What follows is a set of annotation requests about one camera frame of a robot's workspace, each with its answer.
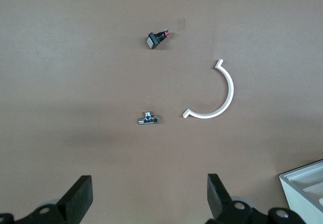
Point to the chrome tee fitting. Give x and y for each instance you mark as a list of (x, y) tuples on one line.
[(147, 120)]

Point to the black square push switch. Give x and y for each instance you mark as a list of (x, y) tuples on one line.
[(152, 41)]

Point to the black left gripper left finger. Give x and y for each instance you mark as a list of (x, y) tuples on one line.
[(78, 198)]

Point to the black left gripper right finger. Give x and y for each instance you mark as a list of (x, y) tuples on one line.
[(217, 198)]

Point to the white drawer cabinet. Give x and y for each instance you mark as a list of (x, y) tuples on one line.
[(290, 193)]

